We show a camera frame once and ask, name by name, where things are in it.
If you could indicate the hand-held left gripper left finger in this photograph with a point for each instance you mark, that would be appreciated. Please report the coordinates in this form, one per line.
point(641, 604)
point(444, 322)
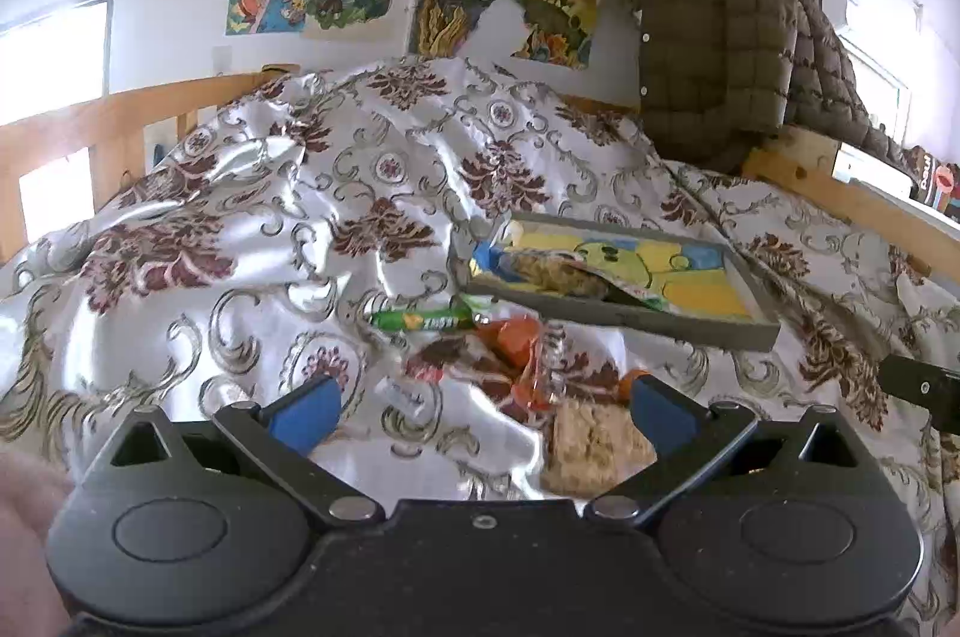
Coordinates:
point(304, 416)

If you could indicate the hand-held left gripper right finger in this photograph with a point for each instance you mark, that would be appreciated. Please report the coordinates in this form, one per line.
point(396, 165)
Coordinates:
point(664, 416)

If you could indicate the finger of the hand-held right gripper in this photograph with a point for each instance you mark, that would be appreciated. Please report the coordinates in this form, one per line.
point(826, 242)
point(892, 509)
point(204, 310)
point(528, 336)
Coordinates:
point(919, 382)

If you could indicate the clear rice cracker packet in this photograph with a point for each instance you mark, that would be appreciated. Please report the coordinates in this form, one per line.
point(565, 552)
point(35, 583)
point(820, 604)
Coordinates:
point(592, 449)

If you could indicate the grey tray with cartoon print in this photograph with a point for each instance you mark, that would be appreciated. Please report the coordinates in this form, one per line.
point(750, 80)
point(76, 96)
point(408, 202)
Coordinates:
point(675, 326)

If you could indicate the tangerine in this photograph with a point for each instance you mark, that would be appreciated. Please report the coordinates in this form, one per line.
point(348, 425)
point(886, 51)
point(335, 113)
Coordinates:
point(628, 386)

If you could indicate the small white packet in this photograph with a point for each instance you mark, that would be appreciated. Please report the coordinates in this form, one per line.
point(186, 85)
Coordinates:
point(397, 397)

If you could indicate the small pink wrapper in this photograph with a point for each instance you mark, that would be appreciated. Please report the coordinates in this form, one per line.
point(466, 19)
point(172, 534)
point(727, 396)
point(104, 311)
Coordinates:
point(427, 373)

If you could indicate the green snack stick packet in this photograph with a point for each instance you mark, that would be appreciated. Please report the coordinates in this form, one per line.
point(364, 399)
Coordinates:
point(420, 318)

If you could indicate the orange snack packet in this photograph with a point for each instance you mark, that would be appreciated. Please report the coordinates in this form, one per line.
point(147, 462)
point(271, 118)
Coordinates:
point(517, 344)

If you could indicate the clear green-edged snack packet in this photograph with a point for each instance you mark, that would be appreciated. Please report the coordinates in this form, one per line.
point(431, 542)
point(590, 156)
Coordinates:
point(562, 277)

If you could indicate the floral printed blanket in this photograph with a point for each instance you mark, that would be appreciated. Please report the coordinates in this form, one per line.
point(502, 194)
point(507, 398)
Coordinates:
point(262, 247)

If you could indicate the colourful books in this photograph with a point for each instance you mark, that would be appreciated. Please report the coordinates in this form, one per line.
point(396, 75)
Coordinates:
point(937, 180)

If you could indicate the white shelf board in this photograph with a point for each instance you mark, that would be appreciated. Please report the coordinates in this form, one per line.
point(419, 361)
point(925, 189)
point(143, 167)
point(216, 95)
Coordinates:
point(870, 172)

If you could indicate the pink fleece clothing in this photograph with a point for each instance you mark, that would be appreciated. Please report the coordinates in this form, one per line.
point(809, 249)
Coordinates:
point(26, 532)

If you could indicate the white framed window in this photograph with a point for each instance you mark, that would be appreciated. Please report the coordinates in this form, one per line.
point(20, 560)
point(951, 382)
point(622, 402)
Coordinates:
point(877, 82)

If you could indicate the brown quilted jacket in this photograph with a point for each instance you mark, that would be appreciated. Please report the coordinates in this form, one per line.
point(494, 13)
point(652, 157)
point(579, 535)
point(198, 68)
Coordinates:
point(825, 75)

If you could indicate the olive quilted jacket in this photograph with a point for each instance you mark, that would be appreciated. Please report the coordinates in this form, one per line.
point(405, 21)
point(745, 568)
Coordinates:
point(712, 52)

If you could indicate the bright window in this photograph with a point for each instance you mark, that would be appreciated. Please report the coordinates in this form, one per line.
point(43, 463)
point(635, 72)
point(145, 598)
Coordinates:
point(52, 52)

